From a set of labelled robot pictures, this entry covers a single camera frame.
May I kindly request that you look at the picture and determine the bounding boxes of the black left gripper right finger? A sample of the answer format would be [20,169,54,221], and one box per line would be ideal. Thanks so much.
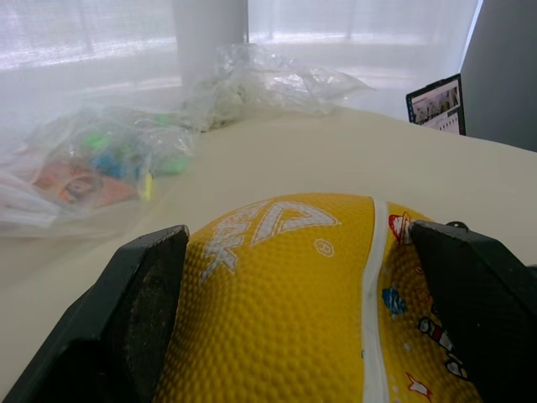
[409,219,537,403]

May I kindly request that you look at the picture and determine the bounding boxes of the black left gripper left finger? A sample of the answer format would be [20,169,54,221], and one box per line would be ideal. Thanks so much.
[0,224,190,403]

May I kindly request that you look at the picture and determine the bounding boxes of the yellow pebbled rubber ball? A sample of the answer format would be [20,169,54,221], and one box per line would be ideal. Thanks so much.
[151,192,483,403]

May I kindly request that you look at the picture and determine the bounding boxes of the clear bag of colourful items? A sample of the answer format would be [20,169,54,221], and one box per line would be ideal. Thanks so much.
[0,105,196,236]

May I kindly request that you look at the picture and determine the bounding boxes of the black laptop screen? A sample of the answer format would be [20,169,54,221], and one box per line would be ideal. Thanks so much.
[404,73,467,136]

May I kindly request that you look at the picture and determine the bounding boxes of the crumpled clear plastic bag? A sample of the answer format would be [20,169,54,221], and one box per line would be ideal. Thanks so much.
[178,41,374,133]

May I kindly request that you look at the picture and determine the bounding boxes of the white round pillar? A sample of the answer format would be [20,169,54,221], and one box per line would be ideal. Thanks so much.
[171,0,249,92]

